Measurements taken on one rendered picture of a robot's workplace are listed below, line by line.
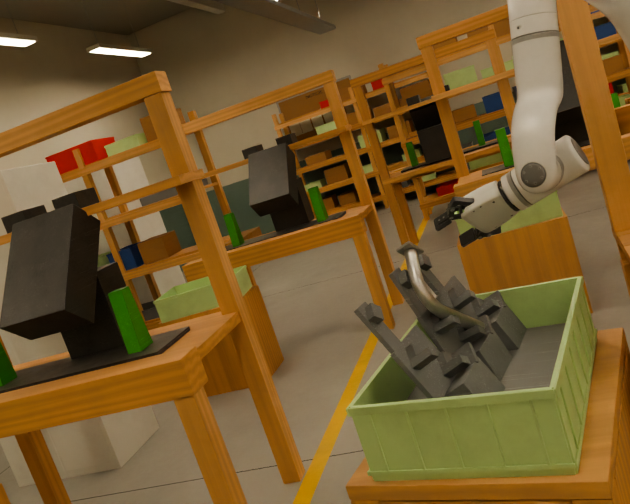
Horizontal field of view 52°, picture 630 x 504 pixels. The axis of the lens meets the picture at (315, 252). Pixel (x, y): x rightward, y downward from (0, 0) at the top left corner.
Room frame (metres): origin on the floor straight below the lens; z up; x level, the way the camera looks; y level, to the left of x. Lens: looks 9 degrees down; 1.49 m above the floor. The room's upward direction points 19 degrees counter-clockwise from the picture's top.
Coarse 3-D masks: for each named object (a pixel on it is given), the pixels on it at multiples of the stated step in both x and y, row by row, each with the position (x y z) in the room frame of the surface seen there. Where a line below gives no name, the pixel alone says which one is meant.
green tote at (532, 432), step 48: (528, 288) 1.64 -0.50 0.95; (576, 288) 1.50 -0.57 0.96; (576, 336) 1.34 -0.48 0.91; (384, 384) 1.40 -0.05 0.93; (576, 384) 1.22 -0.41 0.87; (384, 432) 1.22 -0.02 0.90; (432, 432) 1.17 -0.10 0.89; (480, 432) 1.13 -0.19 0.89; (528, 432) 1.08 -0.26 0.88; (576, 432) 1.12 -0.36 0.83; (384, 480) 1.24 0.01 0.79
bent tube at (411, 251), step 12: (408, 252) 1.48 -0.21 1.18; (420, 252) 1.50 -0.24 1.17; (408, 264) 1.46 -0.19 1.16; (420, 276) 1.43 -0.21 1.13; (420, 288) 1.41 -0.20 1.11; (420, 300) 1.42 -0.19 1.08; (432, 300) 1.41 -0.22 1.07; (432, 312) 1.42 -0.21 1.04; (444, 312) 1.42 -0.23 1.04; (456, 312) 1.45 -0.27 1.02; (468, 324) 1.47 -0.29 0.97; (480, 324) 1.49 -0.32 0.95
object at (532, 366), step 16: (528, 336) 1.59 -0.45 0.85; (544, 336) 1.56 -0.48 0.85; (560, 336) 1.53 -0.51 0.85; (512, 352) 1.53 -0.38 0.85; (528, 352) 1.49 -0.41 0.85; (544, 352) 1.46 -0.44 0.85; (512, 368) 1.44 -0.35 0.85; (528, 368) 1.41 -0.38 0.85; (544, 368) 1.38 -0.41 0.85; (512, 384) 1.36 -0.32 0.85; (528, 384) 1.33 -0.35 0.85; (544, 384) 1.31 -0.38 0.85
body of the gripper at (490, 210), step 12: (480, 192) 1.34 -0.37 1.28; (492, 192) 1.32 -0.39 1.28; (480, 204) 1.33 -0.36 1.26; (492, 204) 1.33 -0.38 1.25; (504, 204) 1.33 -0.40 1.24; (468, 216) 1.35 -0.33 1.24; (480, 216) 1.35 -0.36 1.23; (492, 216) 1.35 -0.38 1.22; (504, 216) 1.35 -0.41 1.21; (480, 228) 1.38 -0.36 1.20; (492, 228) 1.38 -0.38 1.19
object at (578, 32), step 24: (576, 0) 2.12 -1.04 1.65; (576, 24) 2.13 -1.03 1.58; (576, 48) 2.13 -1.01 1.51; (576, 72) 2.14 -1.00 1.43; (600, 72) 2.11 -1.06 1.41; (600, 96) 2.12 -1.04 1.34; (600, 120) 2.13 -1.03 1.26; (600, 144) 2.13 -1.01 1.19; (600, 168) 2.14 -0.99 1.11; (624, 168) 2.11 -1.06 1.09; (624, 192) 2.12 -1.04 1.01; (624, 216) 2.13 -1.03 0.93
